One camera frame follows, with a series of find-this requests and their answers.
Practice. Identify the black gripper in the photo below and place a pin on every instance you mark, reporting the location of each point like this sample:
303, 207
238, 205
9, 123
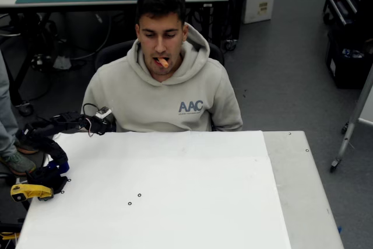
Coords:
102, 127

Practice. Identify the black storage bin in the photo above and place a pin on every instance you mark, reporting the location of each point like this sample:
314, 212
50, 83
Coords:
344, 71

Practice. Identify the small white gripper camera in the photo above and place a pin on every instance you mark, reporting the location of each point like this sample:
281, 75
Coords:
103, 113

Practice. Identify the orange carrot piece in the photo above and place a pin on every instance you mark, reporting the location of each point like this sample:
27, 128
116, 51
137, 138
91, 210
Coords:
164, 63

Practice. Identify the yellow clamp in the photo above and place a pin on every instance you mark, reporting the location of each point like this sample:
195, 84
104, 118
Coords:
29, 190

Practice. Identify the black and yellow tool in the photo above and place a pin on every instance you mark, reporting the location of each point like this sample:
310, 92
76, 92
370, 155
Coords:
8, 227

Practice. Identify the black office chair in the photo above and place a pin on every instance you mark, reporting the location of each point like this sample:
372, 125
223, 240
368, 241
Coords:
110, 52

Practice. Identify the black round floor device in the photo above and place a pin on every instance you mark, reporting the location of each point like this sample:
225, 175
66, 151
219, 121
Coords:
38, 61

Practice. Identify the man in beige hoodie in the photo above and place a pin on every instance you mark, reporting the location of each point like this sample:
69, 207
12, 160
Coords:
175, 100

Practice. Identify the person in grey trousers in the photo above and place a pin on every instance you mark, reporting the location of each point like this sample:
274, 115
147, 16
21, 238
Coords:
6, 109

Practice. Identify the grey metal stand leg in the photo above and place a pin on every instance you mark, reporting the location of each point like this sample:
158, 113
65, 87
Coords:
349, 132

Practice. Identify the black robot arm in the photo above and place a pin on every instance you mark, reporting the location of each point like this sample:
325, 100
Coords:
55, 150

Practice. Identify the white plastic bag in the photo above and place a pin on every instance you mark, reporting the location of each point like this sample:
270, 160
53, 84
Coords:
61, 63

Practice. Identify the white paper table cover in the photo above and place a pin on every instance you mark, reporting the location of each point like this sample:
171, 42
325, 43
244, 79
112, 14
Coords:
189, 187

